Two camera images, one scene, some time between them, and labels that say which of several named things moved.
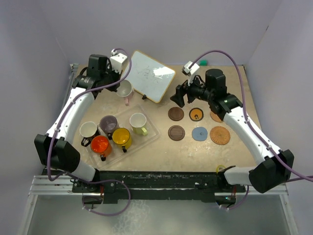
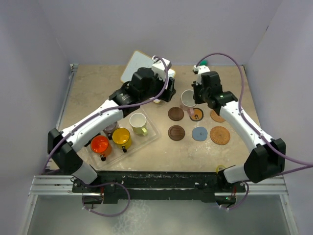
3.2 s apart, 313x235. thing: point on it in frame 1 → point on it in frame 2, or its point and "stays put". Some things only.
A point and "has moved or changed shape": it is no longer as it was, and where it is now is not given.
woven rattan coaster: (220, 135) stays put
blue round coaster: (199, 133) stays put
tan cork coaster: (215, 117) stays put
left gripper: (117, 75) → (168, 91)
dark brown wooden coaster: (176, 113) stays put
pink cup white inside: (125, 90) has moved or changed shape
